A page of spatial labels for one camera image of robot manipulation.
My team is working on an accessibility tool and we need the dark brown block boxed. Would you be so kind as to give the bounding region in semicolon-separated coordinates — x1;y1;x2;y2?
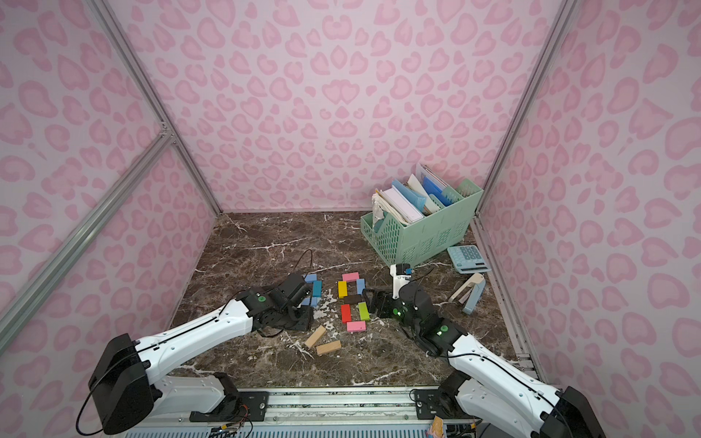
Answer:
343;295;365;305

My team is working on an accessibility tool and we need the wooden block diagonal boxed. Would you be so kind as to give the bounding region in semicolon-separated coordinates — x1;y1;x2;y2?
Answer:
305;325;327;349

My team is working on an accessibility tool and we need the wooden block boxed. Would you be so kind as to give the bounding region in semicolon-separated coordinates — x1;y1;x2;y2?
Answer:
316;341;342;356

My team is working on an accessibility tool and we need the green plastic file basket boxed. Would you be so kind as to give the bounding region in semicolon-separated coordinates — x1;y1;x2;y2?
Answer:
361;179;484;266

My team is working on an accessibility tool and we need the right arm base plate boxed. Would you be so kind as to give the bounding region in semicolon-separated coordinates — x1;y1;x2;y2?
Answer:
409;389;476;421

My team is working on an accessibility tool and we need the wooden box at right wall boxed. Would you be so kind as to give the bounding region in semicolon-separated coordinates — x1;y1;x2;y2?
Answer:
448;273;487;315

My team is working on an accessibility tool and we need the white papers stack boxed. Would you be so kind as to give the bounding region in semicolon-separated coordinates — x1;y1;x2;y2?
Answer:
372;186;425;226

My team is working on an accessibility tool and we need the yellow block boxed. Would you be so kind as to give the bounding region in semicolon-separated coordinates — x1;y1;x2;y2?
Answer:
338;281;348;299

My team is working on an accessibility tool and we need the red block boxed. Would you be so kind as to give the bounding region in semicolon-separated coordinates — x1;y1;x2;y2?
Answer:
341;304;352;324

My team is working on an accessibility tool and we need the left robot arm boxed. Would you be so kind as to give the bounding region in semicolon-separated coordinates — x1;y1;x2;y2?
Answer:
87;273;313;435

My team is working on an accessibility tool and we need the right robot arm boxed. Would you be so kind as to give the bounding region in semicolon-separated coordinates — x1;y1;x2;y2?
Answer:
364;281;605;437

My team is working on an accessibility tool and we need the pink block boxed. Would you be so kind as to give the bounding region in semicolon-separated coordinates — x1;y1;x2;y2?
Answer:
346;321;367;333
342;272;360;282

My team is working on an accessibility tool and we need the blue folder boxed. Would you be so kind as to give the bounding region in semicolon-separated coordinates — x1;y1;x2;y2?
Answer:
421;175;454;207

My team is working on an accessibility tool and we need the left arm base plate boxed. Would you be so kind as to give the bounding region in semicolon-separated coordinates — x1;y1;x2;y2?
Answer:
189;391;270;423

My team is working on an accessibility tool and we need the teal block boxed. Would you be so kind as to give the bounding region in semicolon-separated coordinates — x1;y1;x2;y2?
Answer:
312;280;322;297

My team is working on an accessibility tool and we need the green block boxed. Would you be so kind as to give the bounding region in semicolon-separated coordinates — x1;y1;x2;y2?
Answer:
358;302;371;321

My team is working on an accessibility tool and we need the grey calculator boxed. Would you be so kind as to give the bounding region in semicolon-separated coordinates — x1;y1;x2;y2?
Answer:
447;246;491;275

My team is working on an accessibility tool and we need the front aluminium rail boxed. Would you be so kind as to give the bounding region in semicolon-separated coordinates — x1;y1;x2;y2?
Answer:
126;387;511;437

